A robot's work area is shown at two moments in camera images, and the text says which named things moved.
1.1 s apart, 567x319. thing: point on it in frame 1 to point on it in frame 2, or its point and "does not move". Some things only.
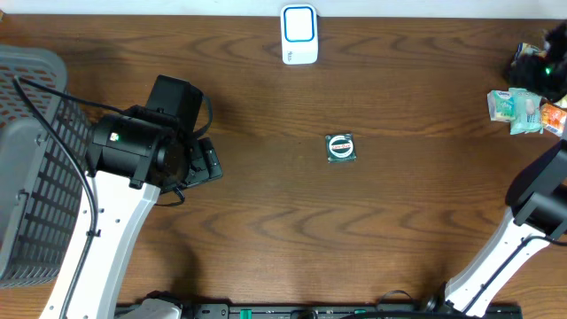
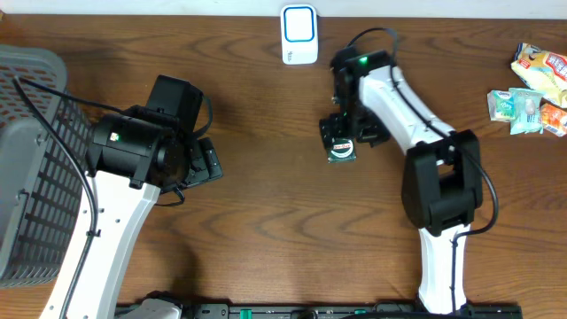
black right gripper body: [542, 74] to [356, 120]
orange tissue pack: [554, 119] does not move
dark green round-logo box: [340, 148] does not move
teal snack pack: [524, 112] does not move
